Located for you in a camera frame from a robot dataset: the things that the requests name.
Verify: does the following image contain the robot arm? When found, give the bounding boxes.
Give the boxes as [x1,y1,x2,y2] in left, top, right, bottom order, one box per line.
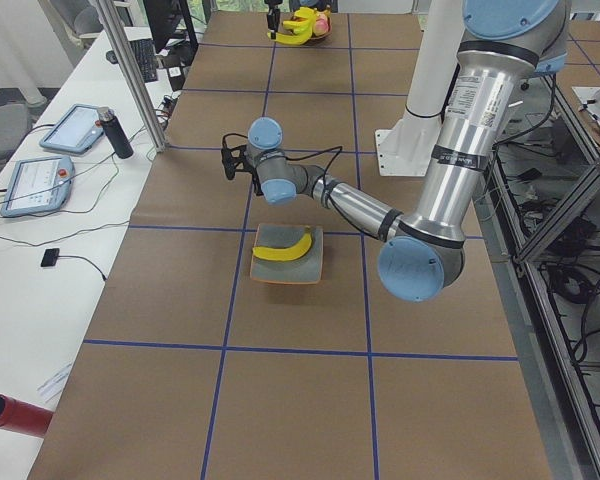
[243,1,571,302]

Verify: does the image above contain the teach pendant far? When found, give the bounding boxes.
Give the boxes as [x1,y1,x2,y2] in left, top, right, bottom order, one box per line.
[39,104,104,155]

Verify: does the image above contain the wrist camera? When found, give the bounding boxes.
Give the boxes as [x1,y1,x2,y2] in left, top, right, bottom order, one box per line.
[221,133,250,181]

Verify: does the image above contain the red cylinder tube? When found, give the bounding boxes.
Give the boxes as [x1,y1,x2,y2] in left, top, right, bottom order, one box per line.
[0,394,54,438]

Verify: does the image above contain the yellow banana brown tip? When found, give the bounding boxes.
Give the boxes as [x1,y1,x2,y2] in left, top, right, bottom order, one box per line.
[252,227,313,262]

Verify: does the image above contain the aluminium frame rail right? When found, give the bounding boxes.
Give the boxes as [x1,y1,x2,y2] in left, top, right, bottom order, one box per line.
[475,65,600,479]

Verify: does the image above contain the black water bottle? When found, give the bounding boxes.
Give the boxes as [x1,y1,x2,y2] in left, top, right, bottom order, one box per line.
[97,106,134,159]

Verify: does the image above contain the teach pendant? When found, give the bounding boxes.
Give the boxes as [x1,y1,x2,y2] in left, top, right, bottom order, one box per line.
[39,104,104,155]
[0,156,75,218]

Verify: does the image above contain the black keyboard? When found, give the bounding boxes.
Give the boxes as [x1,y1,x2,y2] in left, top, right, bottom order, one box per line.
[130,39,158,83]

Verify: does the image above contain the yellow banana at edge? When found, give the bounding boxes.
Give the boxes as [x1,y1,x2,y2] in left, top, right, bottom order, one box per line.
[282,7,319,31]

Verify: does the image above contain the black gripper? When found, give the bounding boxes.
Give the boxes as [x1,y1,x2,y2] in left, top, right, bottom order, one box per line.
[251,168,263,196]
[264,0,283,39]

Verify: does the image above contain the pink red apple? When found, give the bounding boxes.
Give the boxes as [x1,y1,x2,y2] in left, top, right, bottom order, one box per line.
[313,13,330,36]

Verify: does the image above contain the greenish yellow banana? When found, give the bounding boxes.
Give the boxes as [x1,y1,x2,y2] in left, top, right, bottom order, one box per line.
[267,28,313,46]

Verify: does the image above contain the grey office chair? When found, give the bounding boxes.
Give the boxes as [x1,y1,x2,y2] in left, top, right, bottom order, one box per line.
[0,103,32,161]

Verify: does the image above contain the paper slips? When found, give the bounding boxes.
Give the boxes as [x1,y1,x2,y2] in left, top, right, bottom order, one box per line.
[37,363,73,403]

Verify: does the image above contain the brown wicker basket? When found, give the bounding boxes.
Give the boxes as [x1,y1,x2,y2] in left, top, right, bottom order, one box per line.
[292,7,331,45]

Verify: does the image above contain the aluminium frame post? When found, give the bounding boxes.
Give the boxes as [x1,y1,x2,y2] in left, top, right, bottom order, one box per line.
[95,0,167,153]

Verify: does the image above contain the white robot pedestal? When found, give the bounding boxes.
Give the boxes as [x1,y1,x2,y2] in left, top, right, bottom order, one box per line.
[375,0,465,177]

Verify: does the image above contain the grey square plate orange rim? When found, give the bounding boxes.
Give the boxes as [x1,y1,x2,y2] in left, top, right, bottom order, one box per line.
[250,224,324,285]

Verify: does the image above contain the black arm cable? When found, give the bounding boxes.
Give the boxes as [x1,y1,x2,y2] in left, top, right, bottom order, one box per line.
[282,145,381,236]

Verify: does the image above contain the black monitor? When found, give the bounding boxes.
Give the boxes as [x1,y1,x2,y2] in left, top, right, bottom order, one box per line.
[142,0,198,53]

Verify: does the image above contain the teach pendant near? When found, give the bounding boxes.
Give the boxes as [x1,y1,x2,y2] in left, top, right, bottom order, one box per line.
[0,156,75,218]

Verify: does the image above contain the black small puck device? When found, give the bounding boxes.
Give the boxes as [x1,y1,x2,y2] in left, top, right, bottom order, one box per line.
[40,248,60,268]

